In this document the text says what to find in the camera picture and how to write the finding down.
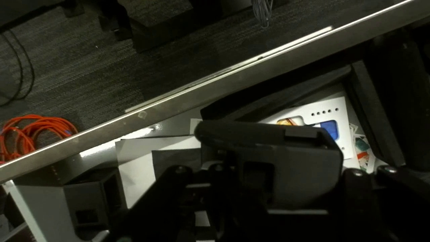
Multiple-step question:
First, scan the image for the black plastic mount part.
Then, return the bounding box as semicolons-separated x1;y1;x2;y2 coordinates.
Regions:
194;120;345;210

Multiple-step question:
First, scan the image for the orange cable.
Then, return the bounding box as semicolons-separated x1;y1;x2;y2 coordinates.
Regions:
0;114;79;166

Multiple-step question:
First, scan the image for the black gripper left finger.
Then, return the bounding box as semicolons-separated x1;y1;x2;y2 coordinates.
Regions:
106;162;253;242

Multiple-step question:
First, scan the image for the grey metal drawer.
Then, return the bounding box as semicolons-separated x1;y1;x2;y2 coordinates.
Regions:
0;0;430;242

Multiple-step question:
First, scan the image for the long black plastic bar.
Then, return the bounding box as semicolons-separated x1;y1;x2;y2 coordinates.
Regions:
200;65;353;123

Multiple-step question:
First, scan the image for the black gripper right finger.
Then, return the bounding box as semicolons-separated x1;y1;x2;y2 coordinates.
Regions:
329;165;430;242

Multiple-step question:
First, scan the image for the white paper sheet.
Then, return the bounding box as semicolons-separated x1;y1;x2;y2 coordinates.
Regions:
116;136;203;210

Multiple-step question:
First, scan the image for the grey hollow block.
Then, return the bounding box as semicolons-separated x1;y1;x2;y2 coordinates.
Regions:
62;167;126;233

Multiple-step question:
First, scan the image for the white card blue print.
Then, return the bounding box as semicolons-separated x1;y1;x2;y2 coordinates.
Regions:
263;93;374;173

